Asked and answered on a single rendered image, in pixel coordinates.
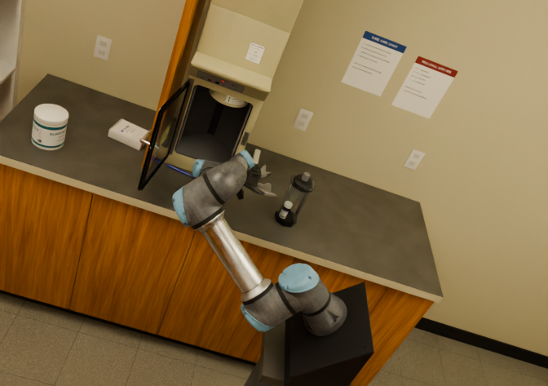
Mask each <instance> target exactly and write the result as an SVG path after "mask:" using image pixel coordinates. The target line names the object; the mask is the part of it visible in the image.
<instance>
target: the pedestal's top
mask: <svg viewBox="0 0 548 386"><path fill-rule="evenodd" d="M284 371H285V321H283V322H282V323H280V324H278V325H277V326H276V327H274V328H272V329H270V330H268V331H265V332H263V333H262V344H261V355H260V366H259V382H261V383H265V384H270V385H274V386H284Z"/></svg>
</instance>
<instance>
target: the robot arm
mask: <svg viewBox="0 0 548 386"><path fill-rule="evenodd" d="M270 174H271V172H268V171H266V165H264V166H262V168H261V169H260V166H259V164H256V163H254V160H253V158H252V157H251V156H250V154H249V153H248V152H247V151H246V150H243V151H241V152H239V153H238V154H237V155H235V156H233V157H232V158H230V159H228V160H227V161H226V162H224V163H220V162H212V161H207V160H201V159H197V160H196V161H195V162H194V165H193V169H192V175H193V176H194V177H196V179H195V180H193V181H192V182H190V183H188V184H186V185H185V186H183V187H182V188H181V189H179V190H178V191H177V192H175V193H174V195H173V197H172V201H173V205H174V209H175V212H176V214H177V216H178V217H179V220H180V221H181V223H183V225H184V226H185V227H190V226H192V228H193V230H194V231H198V232H201V233H202V234H203V236H204V237H205V239H206V241H207V242H208V243H209V244H210V246H211V248H212V249H213V251H214V253H215V254H216V255H217V256H218V258H219V260H220V261H221V263H222V264H223V266H224V267H225V269H226V270H227V271H228V273H229V275H230V276H231V278H232V280H233V281H234V282H235V283H236V285H237V287H238V288H239V290H240V291H241V302H242V305H241V311H242V313H243V314H244V315H245V319H246V320H247V321H248V323H249V324H250V325H251V326H252V327H253V328H254V329H255V330H257V331H260V332H265V331H268V330H270V329H272V328H274V327H276V326H277V325H278V324H280V323H282V322H283V321H285V320H286V319H288V318H289V317H292V316H293V315H295V314H296V313H298V312H299V311H300V312H301V313H302V315H303V320H304V324H305V326H306V328H307V329H308V330H309V331H310V332H311V333H312V334H313V335H316V336H325V335H329V334H332V333H333V332H335V331H336V330H337V329H338V328H339V327H340V326H341V325H342V324H343V323H344V321H345V319H346V316H347V307H346V305H345V304H344V303H343V301H342V300H341V299H340V298H339V297H338V296H336V295H334V294H332V293H331V292H329V290H328V289H327V287H326V286H325V284H324V283H323V282H322V281H321V279H320V278H319V275H318V274H317V272H316V271H314V270H313V268H312V267H311V266H309V265H308V264H292V265H290V266H289V267H287V268H285V269H284V270H283V271H282V273H281V274H280V276H279V278H278V282H277V283H276V284H273V283H272V281H271V280H270V279H266V278H263V276H262V274H261V273H260V272H259V270H258V269H257V267H256V266H255V264H254V262H253V261H252V259H251V258H250V257H249V255H248V254H247V252H246V250H245V248H244V247H243V246H242V245H241V243H240V241H239V240H238V238H237V237H236V235H235V233H234V232H233V231H232V229H231V228H230V226H229V225H228V223H227V221H226V220H225V219H224V217H223V215H224V211H225V210H224V209H223V207H222V205H223V204H225V203H226V202H228V201H230V200H231V199H232V198H233V197H234V196H235V195H237V196H238V199H239V200H240V199H243V198H244V196H243V195H244V190H243V189H241V188H242V187H243V185H244V186H245V187H246V188H248V189H250V190H251V191H253V192H255V193H258V194H261V195H265V196H270V197H277V195H276V194H274V193H271V187H272V186H271V184H270V183H266V184H261V183H258V181H259V179H260V178H261V177H265V176H266V177H268V176H269V175H270Z"/></svg>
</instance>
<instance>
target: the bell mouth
mask: <svg viewBox="0 0 548 386"><path fill-rule="evenodd" d="M210 94H211V96H212V97H213V98H214V99H215V100H217V101H218V102H219V103H221V104H225V105H227V106H230V107H234V108H241V107H244V106H246V105H247V104H248V102H245V101H244V100H239V99H237V98H234V97H232V96H230V95H225V94H223V93H221V92H218V91H214V90H211V89H210Z"/></svg>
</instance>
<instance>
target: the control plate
mask: <svg viewBox="0 0 548 386"><path fill-rule="evenodd" d="M202 77H203V78H202ZM197 78H200V79H203V80H206V81H208V79H210V80H211V82H212V83H214V84H217V83H215V81H216V82H219V84H217V85H220V86H221V87H223V84H224V85H225V86H224V87H226V88H228V89H230V90H233V91H237V92H240V93H242V92H243V90H244V88H245V87H243V86H240V85H237V84H236V83H233V82H229V81H227V80H224V79H222V78H217V77H215V76H213V75H210V74H208V73H204V72H202V71H199V70H198V71H197ZM222 81H224V82H222ZM208 82H210V81H208ZM232 84H233V85H235V86H233V85H232ZM229 87H230V88H229ZM235 89H236V90H235Z"/></svg>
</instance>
